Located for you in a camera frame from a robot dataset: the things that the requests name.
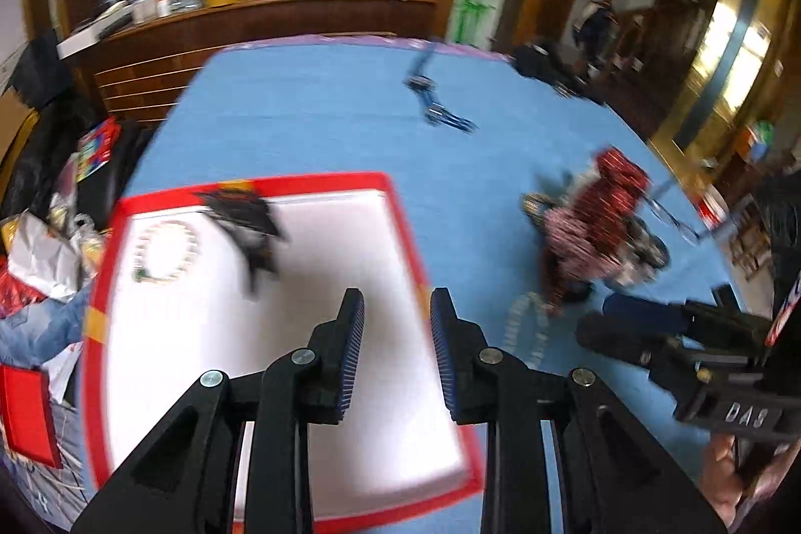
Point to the blue tablecloth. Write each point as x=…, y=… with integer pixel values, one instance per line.
x=375, y=121

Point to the red plastic bag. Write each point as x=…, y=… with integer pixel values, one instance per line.
x=14, y=290

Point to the black pouch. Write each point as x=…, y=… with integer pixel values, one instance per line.
x=538, y=62

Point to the person's right hand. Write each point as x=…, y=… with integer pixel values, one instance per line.
x=719, y=474

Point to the black lace scrunchie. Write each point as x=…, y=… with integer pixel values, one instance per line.
x=258, y=262

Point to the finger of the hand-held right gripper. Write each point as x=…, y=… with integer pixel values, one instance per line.
x=632, y=312
x=607, y=340

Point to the blue plaid bag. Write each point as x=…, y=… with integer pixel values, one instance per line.
x=44, y=329

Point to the red flat box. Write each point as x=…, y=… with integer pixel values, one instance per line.
x=28, y=415

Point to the wooden counter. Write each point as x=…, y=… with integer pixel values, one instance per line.
x=250, y=46

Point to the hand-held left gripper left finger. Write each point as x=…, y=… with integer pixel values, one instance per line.
x=352, y=359

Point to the black hair claw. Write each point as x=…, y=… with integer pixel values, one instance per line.
x=241, y=208

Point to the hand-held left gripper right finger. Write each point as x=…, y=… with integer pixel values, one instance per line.
x=442, y=359

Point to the dark red dotted scrunchie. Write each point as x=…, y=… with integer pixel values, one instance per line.
x=616, y=177

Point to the colourful box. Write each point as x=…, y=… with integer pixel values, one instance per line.
x=94, y=149

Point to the crumpled white paper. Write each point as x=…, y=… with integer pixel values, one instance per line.
x=37, y=252

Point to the grey scrunchie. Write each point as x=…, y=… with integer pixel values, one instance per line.
x=648, y=252

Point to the red tray with white inside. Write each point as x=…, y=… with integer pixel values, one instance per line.
x=188, y=334

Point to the red plaid scrunchie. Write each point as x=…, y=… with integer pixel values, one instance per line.
x=576, y=234

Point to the blue striped wristwatch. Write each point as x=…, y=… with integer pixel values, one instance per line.
x=432, y=102

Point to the black bag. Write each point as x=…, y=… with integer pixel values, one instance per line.
x=37, y=165

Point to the long white box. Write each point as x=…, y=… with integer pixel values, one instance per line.
x=81, y=43

